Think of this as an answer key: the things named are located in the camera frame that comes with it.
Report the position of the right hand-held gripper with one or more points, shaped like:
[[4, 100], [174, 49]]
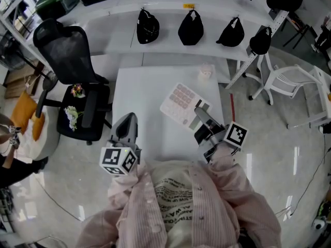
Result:
[[235, 136]]

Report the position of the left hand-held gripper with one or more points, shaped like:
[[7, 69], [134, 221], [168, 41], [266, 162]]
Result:
[[113, 157]]

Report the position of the white calculator with pink keys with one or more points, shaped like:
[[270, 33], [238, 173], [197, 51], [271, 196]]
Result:
[[178, 99]]

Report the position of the person's left forearm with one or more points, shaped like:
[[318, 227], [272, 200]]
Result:
[[121, 198]]

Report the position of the person's right forearm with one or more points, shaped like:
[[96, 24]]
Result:
[[238, 185]]

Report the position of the red floor strip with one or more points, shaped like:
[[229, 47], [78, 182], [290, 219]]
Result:
[[232, 107]]

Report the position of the pale pink mug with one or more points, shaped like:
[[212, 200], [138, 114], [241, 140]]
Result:
[[206, 72]]

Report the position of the white flower bunch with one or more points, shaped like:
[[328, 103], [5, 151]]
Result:
[[72, 116]]

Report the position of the pink yellow flower bunch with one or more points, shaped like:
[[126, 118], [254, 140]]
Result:
[[77, 90]]

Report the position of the white beanbag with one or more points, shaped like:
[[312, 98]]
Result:
[[49, 143]]

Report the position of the person's torso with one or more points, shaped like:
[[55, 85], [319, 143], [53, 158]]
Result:
[[165, 203]]

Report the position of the small orange cushion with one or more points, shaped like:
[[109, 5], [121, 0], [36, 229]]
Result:
[[38, 126]]

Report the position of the black standing fan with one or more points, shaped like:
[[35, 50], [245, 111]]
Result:
[[50, 80]]

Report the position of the white metal shelf rack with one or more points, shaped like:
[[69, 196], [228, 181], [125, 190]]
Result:
[[168, 35]]

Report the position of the black mesh office chair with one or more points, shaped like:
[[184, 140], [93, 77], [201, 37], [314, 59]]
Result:
[[67, 53]]

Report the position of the large orange cushion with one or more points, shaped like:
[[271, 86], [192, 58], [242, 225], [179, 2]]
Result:
[[23, 111]]

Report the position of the yellow shelf label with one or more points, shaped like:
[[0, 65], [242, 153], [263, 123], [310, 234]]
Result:
[[188, 6]]

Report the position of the flat brown cardboard boxes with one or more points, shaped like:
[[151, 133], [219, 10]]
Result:
[[18, 84]]

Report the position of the white black floor device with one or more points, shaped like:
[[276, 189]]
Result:
[[325, 129]]

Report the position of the black tripod stand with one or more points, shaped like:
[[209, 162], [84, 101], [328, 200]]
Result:
[[296, 36]]

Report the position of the green storage case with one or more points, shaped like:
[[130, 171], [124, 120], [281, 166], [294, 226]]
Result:
[[55, 2]]

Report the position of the white round camera device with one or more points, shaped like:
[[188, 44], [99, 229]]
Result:
[[318, 223]]

